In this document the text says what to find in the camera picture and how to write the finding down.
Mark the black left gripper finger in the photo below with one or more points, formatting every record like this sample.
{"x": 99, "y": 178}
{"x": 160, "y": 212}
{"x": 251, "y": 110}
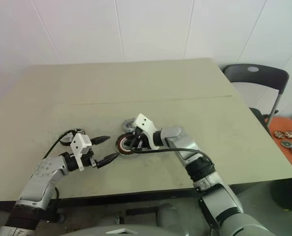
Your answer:
{"x": 99, "y": 140}
{"x": 106, "y": 160}

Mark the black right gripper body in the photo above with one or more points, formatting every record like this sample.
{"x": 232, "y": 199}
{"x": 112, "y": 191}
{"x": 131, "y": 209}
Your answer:
{"x": 136, "y": 134}

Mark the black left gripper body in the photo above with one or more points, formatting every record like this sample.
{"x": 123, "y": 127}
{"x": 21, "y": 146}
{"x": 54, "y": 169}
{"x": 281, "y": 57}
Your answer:
{"x": 89, "y": 158}

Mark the silver spoked rotor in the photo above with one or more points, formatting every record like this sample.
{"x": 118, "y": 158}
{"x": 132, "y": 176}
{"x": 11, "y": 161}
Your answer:
{"x": 126, "y": 125}

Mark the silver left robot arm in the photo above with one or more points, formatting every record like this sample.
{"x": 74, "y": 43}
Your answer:
{"x": 45, "y": 169}

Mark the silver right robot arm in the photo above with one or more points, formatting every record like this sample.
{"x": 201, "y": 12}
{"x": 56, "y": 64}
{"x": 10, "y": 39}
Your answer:
{"x": 185, "y": 145}

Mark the small red spoked rotor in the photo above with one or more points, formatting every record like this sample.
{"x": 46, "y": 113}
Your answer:
{"x": 289, "y": 134}
{"x": 278, "y": 134}

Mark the silver robot torso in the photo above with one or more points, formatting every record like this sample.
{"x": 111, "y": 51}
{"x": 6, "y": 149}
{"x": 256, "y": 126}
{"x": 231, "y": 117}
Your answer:
{"x": 99, "y": 231}

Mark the black folding chair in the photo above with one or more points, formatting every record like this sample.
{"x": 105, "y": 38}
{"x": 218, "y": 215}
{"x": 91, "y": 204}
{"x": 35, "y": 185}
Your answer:
{"x": 259, "y": 76}

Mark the orange tray with wheels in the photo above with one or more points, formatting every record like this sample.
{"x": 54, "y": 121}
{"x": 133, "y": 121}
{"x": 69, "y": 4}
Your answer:
{"x": 281, "y": 125}

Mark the dark grey gear disc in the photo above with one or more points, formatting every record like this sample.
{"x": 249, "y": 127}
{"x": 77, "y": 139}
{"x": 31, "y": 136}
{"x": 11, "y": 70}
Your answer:
{"x": 286, "y": 143}

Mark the black round bin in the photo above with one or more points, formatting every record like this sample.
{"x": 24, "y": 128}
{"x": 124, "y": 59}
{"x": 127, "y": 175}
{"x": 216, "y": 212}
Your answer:
{"x": 282, "y": 189}

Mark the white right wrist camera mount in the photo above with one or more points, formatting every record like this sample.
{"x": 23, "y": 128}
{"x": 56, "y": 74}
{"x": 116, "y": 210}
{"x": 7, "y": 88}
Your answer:
{"x": 143, "y": 121}

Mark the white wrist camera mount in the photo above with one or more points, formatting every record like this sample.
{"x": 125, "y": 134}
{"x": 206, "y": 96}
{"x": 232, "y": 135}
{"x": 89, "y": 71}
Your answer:
{"x": 143, "y": 121}
{"x": 80, "y": 142}

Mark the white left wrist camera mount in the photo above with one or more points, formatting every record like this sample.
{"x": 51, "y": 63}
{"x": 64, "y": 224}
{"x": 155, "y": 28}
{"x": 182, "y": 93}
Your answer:
{"x": 80, "y": 142}

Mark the black table frame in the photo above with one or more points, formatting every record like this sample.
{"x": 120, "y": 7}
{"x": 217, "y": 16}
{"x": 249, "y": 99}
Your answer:
{"x": 111, "y": 199}

